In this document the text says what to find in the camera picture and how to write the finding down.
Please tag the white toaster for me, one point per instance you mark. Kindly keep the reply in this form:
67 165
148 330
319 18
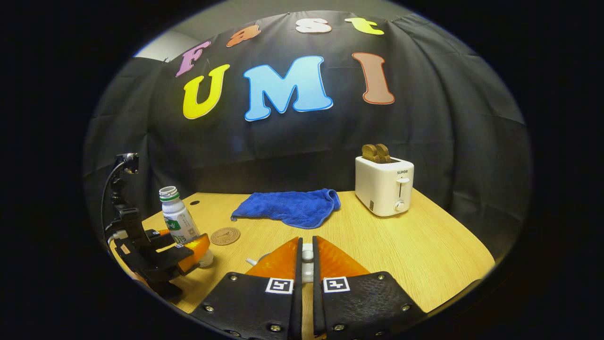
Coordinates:
382 189

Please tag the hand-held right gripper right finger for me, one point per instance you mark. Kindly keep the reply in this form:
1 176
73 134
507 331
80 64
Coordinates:
317 293

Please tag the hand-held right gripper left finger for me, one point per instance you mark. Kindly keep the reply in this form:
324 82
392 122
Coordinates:
297 293

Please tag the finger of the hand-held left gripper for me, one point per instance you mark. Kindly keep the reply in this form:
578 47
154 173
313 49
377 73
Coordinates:
174 257
155 236

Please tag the white plastic water bottle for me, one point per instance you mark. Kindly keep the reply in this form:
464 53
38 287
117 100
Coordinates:
177 217

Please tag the round wooden coaster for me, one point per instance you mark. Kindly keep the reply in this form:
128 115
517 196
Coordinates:
225 236

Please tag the blue towel cloth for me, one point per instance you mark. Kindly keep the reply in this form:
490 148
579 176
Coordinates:
292 208

